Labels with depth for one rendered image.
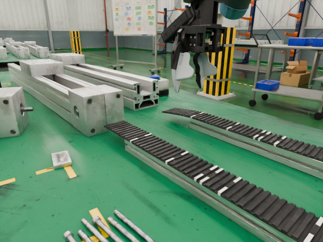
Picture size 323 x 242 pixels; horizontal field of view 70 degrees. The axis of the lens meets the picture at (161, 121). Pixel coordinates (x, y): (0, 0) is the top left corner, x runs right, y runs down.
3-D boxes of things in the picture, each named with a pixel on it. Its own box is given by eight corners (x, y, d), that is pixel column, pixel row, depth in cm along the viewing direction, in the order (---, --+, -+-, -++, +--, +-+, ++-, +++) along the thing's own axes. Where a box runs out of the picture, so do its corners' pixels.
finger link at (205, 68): (214, 91, 57) (209, 55, 52) (196, 87, 61) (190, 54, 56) (222, 86, 59) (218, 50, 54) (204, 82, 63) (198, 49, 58)
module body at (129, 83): (158, 104, 77) (158, 79, 74) (133, 111, 71) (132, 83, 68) (68, 74, 134) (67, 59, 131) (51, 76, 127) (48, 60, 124)
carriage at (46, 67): (65, 80, 86) (62, 62, 84) (33, 84, 80) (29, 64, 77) (51, 75, 98) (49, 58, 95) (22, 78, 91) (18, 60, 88)
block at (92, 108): (132, 124, 61) (131, 88, 57) (87, 137, 53) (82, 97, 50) (115, 115, 67) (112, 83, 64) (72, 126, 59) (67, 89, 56)
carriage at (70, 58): (85, 68, 116) (84, 54, 113) (63, 70, 109) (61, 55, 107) (73, 65, 127) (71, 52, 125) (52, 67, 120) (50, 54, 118)
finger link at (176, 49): (170, 67, 51) (182, 28, 50) (166, 66, 53) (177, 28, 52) (184, 73, 55) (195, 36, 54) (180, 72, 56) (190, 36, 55)
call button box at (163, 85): (168, 94, 90) (169, 78, 88) (149, 99, 84) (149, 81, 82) (155, 91, 96) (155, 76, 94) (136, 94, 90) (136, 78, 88)
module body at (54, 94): (107, 117, 65) (105, 88, 62) (72, 126, 59) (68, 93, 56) (32, 78, 122) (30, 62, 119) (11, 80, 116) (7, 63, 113)
